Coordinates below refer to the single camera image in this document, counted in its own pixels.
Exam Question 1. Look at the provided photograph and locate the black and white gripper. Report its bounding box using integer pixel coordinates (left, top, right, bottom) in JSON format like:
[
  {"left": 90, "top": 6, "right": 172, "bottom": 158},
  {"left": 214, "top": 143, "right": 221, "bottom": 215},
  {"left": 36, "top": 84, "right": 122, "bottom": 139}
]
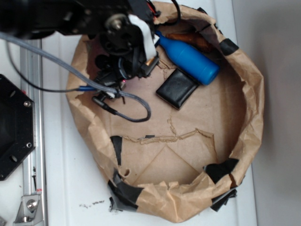
[{"left": 93, "top": 0, "right": 158, "bottom": 108}]

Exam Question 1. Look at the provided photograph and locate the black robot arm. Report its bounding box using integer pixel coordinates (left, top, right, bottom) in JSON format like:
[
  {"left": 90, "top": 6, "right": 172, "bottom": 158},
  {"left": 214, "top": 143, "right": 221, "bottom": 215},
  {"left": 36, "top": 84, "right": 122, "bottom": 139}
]
[{"left": 0, "top": 0, "right": 158, "bottom": 110}]

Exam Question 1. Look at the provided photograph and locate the brown wooden object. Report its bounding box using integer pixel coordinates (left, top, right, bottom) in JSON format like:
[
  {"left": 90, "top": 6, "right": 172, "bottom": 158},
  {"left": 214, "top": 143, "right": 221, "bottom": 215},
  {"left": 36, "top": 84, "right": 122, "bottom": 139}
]
[{"left": 166, "top": 32, "right": 214, "bottom": 53}]

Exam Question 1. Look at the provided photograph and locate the black leather wallet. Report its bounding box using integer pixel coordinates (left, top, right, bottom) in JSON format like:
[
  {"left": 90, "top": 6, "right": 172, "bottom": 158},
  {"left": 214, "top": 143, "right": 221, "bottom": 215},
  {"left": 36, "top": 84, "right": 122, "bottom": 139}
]
[{"left": 156, "top": 69, "right": 199, "bottom": 110}]

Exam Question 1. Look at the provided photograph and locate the blue plastic bottle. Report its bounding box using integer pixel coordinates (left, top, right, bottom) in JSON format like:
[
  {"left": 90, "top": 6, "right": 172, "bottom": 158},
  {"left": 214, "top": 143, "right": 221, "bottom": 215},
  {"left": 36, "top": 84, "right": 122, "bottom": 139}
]
[{"left": 156, "top": 31, "right": 220, "bottom": 85}]

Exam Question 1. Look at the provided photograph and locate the brown paper bag basket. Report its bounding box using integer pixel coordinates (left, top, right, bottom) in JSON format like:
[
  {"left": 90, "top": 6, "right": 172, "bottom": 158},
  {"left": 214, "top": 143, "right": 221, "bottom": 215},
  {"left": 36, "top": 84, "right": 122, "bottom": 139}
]
[{"left": 67, "top": 6, "right": 264, "bottom": 223}]

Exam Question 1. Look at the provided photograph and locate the grey braided cable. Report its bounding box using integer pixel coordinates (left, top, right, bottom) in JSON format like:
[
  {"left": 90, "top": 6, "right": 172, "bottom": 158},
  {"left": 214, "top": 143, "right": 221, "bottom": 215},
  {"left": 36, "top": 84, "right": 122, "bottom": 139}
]
[{"left": 0, "top": 32, "right": 151, "bottom": 123}]

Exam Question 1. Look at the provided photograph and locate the aluminium extrusion rail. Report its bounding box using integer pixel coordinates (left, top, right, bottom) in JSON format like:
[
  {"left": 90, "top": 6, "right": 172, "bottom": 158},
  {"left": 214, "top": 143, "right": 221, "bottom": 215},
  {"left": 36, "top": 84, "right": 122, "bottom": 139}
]
[{"left": 14, "top": 48, "right": 48, "bottom": 226}]

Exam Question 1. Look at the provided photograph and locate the thin black cable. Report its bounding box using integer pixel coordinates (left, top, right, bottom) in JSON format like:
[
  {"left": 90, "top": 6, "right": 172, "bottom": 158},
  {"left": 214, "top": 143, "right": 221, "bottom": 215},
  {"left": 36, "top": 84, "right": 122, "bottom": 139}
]
[{"left": 6, "top": 42, "right": 80, "bottom": 93}]

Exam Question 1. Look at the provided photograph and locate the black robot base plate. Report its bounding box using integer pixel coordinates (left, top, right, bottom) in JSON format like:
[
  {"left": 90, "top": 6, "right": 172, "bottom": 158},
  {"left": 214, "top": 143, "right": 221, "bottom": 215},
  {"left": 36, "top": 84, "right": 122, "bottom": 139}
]
[{"left": 0, "top": 74, "right": 35, "bottom": 181}]

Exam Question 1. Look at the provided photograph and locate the metal corner bracket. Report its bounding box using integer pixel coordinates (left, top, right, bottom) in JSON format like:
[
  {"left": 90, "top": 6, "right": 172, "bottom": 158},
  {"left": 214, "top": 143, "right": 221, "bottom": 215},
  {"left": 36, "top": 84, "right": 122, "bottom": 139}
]
[{"left": 13, "top": 194, "right": 43, "bottom": 226}]

